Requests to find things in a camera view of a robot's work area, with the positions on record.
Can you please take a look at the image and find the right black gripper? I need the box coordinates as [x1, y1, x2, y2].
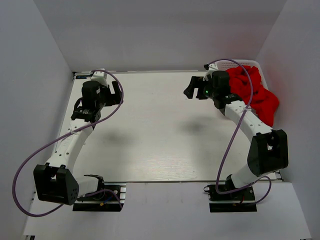
[184, 76, 218, 100]

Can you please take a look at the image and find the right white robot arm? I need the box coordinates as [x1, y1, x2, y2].
[183, 70, 289, 200]

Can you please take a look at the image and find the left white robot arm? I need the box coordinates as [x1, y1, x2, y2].
[33, 80, 122, 206]

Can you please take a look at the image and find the white perforated plastic basket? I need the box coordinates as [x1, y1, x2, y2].
[215, 59, 268, 89]

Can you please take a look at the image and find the blue label sticker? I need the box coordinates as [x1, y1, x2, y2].
[75, 74, 92, 79]

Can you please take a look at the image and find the crumpled red shirt in basket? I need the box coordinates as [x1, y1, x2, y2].
[226, 65, 280, 127]

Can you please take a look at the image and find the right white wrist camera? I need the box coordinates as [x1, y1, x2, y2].
[203, 63, 219, 82]

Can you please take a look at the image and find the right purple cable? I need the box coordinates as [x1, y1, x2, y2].
[206, 58, 272, 206]

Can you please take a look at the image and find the purple cable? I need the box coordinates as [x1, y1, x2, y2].
[206, 58, 272, 206]
[11, 69, 125, 217]

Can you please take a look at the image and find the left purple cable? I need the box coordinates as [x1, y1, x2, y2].
[11, 69, 125, 217]

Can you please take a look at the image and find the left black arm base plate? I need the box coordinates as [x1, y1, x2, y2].
[72, 182, 127, 212]

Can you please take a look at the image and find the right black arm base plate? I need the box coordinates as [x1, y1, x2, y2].
[203, 184, 257, 213]

